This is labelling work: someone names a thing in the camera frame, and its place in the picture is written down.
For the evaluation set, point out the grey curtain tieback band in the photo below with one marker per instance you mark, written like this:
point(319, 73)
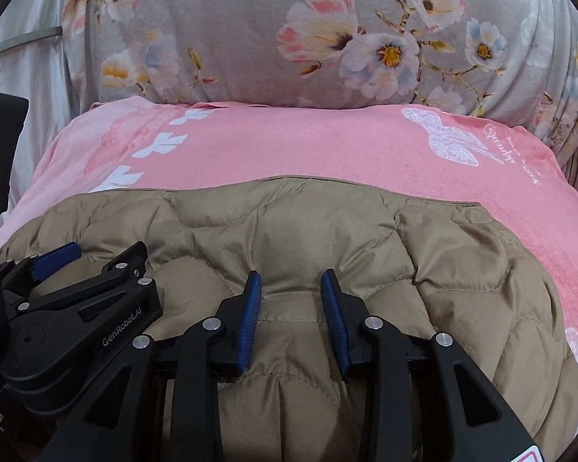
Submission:
point(29, 37)

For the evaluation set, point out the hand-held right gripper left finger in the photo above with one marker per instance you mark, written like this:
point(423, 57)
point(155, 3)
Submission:
point(250, 308)

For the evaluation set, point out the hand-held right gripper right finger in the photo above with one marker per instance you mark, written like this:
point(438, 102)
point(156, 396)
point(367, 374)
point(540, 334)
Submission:
point(335, 317)

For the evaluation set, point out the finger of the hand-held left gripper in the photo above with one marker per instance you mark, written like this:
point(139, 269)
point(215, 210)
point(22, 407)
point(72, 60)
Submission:
point(53, 260)
point(125, 262)

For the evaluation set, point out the grey floral blanket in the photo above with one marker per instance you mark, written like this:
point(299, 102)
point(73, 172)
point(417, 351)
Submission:
point(221, 33)

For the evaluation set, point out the tan quilted jacket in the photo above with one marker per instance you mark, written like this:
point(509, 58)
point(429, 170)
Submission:
point(318, 231)

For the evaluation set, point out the white satin curtain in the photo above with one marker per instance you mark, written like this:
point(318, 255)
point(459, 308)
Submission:
point(38, 82)

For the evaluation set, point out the pink printed blanket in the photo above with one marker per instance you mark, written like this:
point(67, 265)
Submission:
point(318, 144)

